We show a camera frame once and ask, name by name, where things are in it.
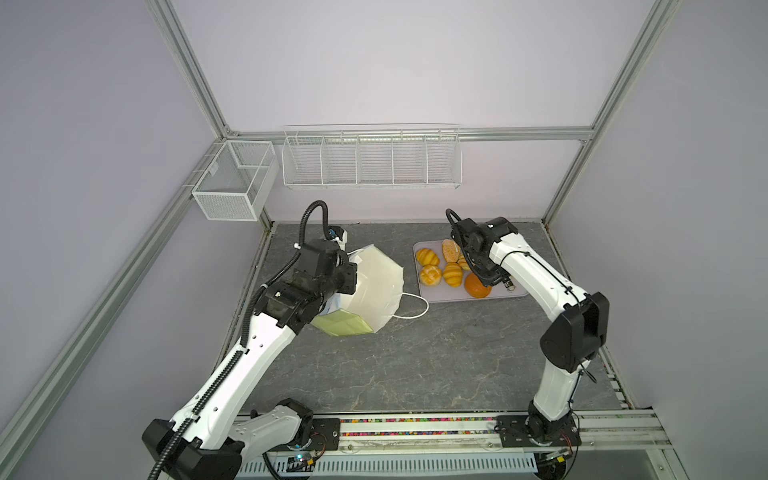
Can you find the lavender plastic tray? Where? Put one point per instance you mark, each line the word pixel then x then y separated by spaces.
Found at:
pixel 443 293

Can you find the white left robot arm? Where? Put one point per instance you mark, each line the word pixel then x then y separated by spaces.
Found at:
pixel 205 439

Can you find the yellow fake bread roll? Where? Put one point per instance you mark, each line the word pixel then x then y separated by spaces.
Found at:
pixel 427 257

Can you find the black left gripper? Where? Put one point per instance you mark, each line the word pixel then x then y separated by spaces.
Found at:
pixel 349 271

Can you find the round orange fake bun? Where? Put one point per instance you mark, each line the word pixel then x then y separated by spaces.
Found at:
pixel 475 288

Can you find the striped yellow fake bread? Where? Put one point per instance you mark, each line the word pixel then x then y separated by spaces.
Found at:
pixel 453 274

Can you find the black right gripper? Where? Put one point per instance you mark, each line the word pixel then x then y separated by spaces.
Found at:
pixel 486 280

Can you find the aluminium mounting rail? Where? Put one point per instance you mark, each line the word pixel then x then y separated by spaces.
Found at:
pixel 437 444

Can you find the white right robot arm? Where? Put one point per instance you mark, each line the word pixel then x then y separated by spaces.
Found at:
pixel 498 253

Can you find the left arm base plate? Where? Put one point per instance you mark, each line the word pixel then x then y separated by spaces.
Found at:
pixel 323 434

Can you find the long ridged fake bread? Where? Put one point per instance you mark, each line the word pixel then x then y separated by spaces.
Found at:
pixel 462 262

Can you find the floral paper gift bag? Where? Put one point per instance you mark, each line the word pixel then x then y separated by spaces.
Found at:
pixel 379 290

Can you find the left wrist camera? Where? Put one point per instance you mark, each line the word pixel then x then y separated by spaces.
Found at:
pixel 339 235

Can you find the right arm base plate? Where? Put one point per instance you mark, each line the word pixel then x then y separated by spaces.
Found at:
pixel 523 430

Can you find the white mesh wall box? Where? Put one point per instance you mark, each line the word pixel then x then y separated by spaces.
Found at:
pixel 237 181

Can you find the long white wire basket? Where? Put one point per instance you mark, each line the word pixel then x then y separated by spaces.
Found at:
pixel 346 156

